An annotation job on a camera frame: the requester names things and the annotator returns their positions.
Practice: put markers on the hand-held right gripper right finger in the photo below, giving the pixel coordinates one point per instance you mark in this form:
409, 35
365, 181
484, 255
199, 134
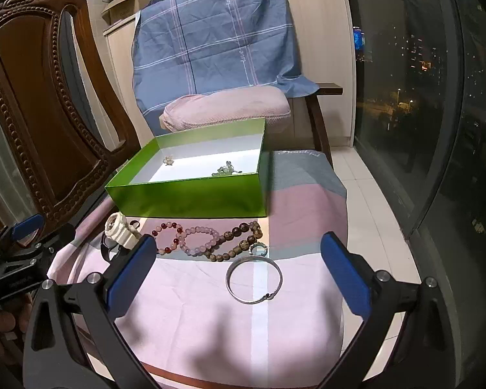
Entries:
346, 275

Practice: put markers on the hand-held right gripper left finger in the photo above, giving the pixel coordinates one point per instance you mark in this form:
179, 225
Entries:
131, 275

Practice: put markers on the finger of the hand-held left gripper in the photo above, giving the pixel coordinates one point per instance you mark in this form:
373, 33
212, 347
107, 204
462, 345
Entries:
26, 229
56, 241

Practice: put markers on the black hair band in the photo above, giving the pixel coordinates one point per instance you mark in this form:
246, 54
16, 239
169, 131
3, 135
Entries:
105, 249

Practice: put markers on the white wristwatch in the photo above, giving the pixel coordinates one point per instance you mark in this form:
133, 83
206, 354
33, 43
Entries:
121, 231

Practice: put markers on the green cardboard box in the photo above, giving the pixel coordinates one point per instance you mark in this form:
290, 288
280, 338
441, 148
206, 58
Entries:
186, 196

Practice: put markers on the silver bangle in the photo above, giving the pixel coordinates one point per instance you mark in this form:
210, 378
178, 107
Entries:
229, 285

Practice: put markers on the small pearl jewelry piece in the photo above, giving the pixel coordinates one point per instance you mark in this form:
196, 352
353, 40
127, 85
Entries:
169, 161

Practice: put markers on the person's left hand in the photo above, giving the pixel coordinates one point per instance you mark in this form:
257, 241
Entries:
2, 324

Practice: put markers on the pink and grey striped tablecloth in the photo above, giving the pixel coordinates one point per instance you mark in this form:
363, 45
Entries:
210, 332

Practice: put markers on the carved wooden chair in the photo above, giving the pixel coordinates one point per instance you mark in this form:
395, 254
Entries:
32, 101

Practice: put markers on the dark wooden armchair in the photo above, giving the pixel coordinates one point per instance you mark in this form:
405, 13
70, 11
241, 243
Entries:
328, 88

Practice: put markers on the pink cushion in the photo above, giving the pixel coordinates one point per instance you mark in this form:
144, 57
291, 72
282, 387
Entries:
226, 107

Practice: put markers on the blue plaid cloth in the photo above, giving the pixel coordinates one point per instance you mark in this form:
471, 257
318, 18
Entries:
210, 44

